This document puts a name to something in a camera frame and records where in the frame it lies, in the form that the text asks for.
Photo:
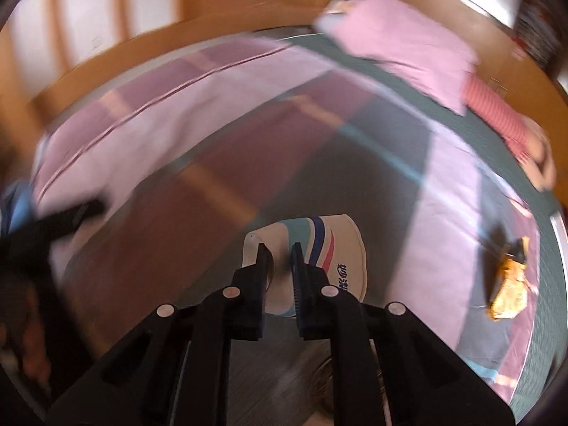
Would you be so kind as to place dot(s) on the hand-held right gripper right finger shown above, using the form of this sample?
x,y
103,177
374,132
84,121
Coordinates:
x,y
301,293

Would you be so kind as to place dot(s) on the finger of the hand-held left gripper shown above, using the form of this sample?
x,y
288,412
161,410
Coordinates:
x,y
62,222

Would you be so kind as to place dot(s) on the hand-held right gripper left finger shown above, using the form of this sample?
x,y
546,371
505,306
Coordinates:
x,y
257,293

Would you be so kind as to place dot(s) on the white striped paper cup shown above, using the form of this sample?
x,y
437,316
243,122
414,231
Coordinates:
x,y
337,248

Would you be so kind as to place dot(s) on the plaid pink grey bed sheet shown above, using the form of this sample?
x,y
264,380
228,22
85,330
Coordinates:
x,y
177,120

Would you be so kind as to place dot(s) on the yellow snack wrapper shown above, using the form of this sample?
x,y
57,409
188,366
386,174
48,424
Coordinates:
x,y
508,284

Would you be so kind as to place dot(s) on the green patterned bed mat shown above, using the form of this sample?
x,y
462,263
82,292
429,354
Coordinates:
x,y
390,80

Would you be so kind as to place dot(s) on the striped plush toy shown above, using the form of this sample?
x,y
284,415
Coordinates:
x,y
510,124

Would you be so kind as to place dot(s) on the light blue cushion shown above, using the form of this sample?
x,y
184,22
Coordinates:
x,y
333,24

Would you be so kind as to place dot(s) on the pink pillow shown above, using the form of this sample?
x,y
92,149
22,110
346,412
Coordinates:
x,y
399,40

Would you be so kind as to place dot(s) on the shelf of folded clothes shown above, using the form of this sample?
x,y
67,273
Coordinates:
x,y
539,31

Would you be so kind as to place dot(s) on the wooden bunk bed frame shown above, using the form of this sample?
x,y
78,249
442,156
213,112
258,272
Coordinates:
x,y
133,53

